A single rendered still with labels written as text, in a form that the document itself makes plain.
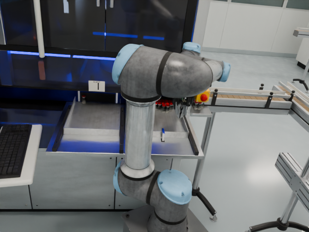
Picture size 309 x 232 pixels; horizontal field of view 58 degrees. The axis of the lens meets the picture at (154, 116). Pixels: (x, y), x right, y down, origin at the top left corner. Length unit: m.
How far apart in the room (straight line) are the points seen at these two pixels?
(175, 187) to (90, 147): 0.51
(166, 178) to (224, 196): 1.56
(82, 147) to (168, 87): 0.69
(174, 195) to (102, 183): 1.06
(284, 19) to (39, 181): 6.08
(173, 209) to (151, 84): 0.43
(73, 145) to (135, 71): 0.67
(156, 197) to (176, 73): 0.43
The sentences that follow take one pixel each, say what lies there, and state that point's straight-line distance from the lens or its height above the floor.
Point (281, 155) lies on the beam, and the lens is 2.14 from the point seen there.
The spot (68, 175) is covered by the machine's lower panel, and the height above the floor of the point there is 0.40.
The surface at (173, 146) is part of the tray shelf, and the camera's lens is 1.32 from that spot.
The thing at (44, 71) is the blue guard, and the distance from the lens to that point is 1.54.
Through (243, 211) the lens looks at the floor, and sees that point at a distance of 2.39.
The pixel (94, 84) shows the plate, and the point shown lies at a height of 1.03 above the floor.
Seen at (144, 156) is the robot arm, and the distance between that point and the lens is 0.87.
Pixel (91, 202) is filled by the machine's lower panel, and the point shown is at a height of 0.16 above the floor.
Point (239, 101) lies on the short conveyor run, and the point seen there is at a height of 0.93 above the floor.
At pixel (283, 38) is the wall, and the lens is 7.08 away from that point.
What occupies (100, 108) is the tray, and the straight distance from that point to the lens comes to 1.59.
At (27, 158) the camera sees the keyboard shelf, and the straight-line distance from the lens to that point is 1.38.
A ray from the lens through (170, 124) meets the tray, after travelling 1.49.
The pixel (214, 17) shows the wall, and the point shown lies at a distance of 6.35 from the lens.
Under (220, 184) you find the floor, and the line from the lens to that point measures 2.55.
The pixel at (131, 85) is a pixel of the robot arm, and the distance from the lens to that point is 0.72.
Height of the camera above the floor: 1.63
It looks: 29 degrees down
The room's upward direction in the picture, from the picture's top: 7 degrees clockwise
